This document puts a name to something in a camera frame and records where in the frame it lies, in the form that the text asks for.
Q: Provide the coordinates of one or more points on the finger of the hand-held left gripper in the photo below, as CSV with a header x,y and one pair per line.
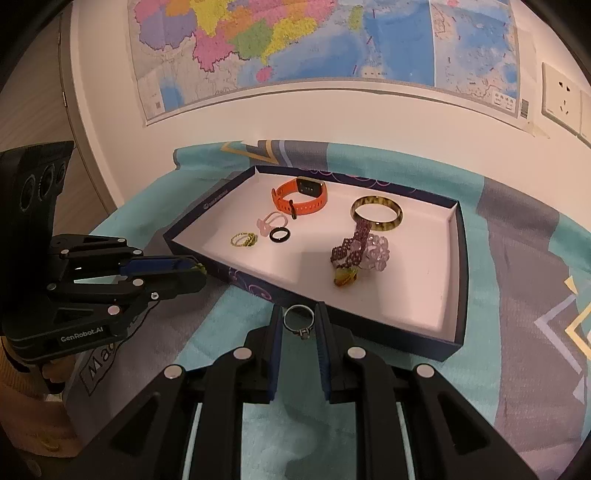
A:
x,y
166,286
152,264

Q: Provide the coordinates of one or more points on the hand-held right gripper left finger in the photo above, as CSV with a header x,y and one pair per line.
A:
x,y
276,355

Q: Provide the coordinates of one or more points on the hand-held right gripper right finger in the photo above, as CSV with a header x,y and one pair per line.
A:
x,y
324,355

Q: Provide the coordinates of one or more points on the dark blue cardboard box tray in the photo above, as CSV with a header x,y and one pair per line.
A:
x,y
406,300

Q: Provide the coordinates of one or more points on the person's left forearm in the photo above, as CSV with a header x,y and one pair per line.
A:
x,y
27,415

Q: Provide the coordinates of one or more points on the person's left hand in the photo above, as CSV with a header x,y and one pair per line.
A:
x,y
65,374

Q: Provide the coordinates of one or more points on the brown wooden door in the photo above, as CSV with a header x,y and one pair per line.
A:
x,y
41,92

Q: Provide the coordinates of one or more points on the amber patterned bangle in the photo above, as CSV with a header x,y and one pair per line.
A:
x,y
392,225

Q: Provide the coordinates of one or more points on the orange smart watch band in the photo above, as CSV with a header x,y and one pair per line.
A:
x,y
307,207

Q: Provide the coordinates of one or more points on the teal grey printed cloth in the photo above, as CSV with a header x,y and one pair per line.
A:
x,y
508,323

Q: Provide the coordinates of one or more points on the colourful wall map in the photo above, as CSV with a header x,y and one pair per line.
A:
x,y
323,37

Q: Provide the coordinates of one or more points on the white wall socket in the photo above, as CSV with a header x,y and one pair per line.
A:
x,y
561,97

